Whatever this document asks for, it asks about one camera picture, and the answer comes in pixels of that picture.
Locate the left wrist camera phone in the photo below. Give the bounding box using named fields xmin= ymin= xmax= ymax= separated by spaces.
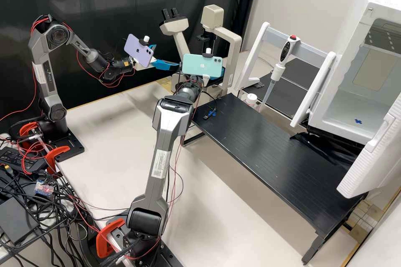
xmin=124 ymin=33 xmax=157 ymax=69

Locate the pipette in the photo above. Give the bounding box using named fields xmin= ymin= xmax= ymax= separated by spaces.
xmin=258 ymin=34 xmax=301 ymax=113

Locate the orange clamp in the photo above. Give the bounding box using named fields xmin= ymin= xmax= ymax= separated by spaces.
xmin=95 ymin=218 xmax=126 ymax=259
xmin=45 ymin=145 xmax=71 ymax=174
xmin=18 ymin=122 xmax=43 ymax=152

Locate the black power adapter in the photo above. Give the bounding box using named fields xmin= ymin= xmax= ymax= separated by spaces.
xmin=0 ymin=146 xmax=48 ymax=174

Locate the long black platform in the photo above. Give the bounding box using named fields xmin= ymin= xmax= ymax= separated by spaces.
xmin=183 ymin=93 xmax=368 ymax=265

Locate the incubator door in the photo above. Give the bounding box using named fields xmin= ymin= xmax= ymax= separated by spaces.
xmin=336 ymin=93 xmax=401 ymax=199

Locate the flat black box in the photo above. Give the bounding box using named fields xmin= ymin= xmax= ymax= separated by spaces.
xmin=0 ymin=196 xmax=40 ymax=246

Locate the white pipette stand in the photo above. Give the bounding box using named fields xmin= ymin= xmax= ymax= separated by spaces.
xmin=233 ymin=21 xmax=338 ymax=129

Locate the black cable blue connector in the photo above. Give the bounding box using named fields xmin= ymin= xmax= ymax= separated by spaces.
xmin=200 ymin=91 xmax=227 ymax=121

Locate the right wrist camera phone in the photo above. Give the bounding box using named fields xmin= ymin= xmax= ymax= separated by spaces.
xmin=181 ymin=47 xmax=226 ymax=81

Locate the wrist camera phone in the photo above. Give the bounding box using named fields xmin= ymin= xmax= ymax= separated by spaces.
xmin=124 ymin=33 xmax=157 ymax=69
xmin=181 ymin=47 xmax=226 ymax=81

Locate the cream microscope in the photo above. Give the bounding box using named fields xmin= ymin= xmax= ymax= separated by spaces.
xmin=158 ymin=4 xmax=244 ymax=97

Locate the white incubator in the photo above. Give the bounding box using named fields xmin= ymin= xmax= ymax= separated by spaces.
xmin=308 ymin=0 xmax=401 ymax=148

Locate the small circuit board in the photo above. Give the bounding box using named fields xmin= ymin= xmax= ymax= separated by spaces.
xmin=33 ymin=180 xmax=54 ymax=196

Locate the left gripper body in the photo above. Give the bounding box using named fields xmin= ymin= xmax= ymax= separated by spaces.
xmin=137 ymin=56 xmax=157 ymax=69

